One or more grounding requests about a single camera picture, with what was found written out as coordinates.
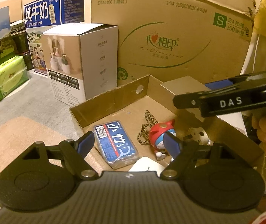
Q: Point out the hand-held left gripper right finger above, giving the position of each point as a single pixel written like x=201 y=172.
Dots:
x=172 y=144

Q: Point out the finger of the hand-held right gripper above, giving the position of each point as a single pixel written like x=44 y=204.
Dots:
x=217 y=84
x=186 y=100

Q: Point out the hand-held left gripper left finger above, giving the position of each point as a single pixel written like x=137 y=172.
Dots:
x=86 y=143

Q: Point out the red figurine toy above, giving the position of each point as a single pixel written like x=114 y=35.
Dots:
x=158 y=135

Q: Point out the white plug adapter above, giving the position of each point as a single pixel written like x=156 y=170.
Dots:
x=198 y=135

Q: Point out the blue clear plastic packet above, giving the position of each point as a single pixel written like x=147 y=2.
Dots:
x=114 y=142

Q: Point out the white square device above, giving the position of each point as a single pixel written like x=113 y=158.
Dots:
x=144 y=164

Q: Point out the shallow cardboard box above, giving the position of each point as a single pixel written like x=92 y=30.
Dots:
x=123 y=102

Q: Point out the person's right hand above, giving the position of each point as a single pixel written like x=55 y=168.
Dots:
x=265 y=126

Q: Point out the grey blanket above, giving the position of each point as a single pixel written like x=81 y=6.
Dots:
x=42 y=98

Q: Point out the tan mat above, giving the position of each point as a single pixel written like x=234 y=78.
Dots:
x=18 y=130

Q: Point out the large cardboard box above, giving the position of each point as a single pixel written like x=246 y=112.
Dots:
x=170 y=28

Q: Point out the white humidifier box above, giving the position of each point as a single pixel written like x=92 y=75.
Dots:
x=98 y=63

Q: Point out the dark container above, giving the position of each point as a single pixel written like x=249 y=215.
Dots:
x=19 y=39

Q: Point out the blue milk carton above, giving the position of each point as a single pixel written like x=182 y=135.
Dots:
x=39 y=14

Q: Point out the brown cardboard panel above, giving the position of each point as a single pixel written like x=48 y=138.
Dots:
x=2 y=7

